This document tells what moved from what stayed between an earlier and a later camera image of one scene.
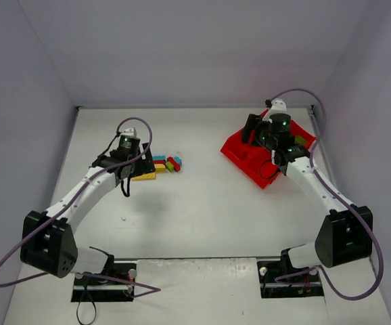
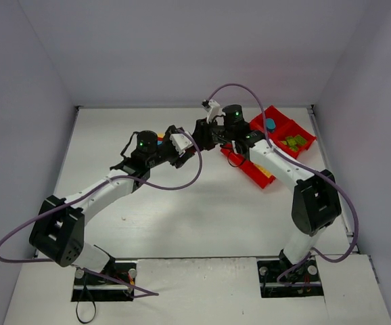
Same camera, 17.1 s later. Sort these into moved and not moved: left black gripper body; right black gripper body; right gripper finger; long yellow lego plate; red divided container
Moved: right gripper finger; left black gripper body; long yellow lego plate; right black gripper body
Not moved: red divided container
